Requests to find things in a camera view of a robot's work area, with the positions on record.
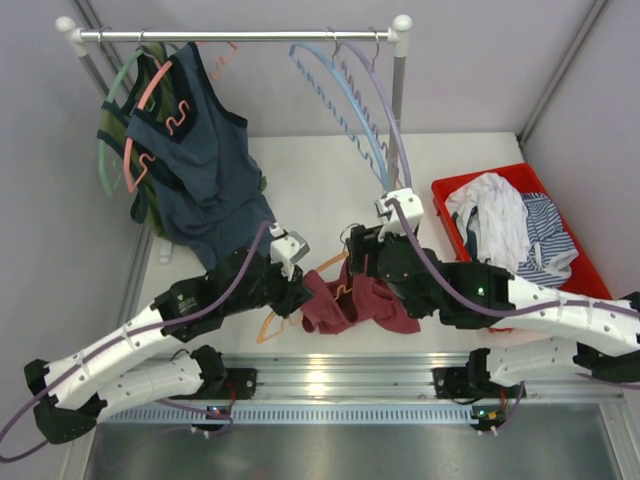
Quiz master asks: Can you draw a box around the white garment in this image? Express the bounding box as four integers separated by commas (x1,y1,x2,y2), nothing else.
445,172,531,272

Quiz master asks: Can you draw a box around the pink plastic hanger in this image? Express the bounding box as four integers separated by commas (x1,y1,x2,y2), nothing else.
123,41,238,193

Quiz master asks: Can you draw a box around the maroon tank top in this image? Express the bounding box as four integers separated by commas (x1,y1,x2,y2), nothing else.
300,260,421,335

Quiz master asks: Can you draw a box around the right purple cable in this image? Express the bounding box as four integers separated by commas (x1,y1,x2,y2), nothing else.
387,198,640,386

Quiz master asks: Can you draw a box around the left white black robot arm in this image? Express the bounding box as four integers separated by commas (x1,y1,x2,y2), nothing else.
24,235,312,444

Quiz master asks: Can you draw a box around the purple plastic hanger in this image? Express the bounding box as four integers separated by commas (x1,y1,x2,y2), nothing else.
326,28,412,191

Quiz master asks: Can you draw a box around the green plastic hanger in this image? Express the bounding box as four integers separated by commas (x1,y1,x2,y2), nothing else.
97,47,155,197

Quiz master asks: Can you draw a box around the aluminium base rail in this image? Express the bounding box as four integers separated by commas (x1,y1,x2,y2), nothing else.
107,352,551,426

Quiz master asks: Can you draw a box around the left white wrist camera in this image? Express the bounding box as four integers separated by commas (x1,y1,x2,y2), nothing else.
269,222,310,281

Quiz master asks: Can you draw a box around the blue tank top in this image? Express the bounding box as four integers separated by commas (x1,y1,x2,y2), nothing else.
126,43,274,270

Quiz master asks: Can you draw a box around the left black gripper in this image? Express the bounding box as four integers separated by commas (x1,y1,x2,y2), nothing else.
224,253,314,318

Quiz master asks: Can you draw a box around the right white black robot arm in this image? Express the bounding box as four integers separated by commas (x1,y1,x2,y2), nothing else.
346,225,639,397

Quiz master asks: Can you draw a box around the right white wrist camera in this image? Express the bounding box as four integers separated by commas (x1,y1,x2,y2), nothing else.
374,187,424,242

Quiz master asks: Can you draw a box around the orange plastic hanger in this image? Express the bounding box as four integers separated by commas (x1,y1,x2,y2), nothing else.
256,245,348,345

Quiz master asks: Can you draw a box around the green tank top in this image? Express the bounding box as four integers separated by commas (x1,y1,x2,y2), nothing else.
97,42,168,239

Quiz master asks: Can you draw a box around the red plastic bin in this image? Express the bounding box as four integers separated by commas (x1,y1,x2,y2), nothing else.
432,163,611,299

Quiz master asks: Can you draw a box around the silver clothes rack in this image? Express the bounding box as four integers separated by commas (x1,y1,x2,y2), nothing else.
55,15,412,180

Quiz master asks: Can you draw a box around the blue plastic hanger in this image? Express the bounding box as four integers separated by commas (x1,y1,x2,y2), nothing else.
288,42,391,191

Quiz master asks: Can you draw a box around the blue striped garment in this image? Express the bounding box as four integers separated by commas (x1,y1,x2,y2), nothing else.
517,192,579,288

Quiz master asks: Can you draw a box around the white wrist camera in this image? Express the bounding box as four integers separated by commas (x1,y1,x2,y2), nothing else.
269,222,310,281
374,187,424,242

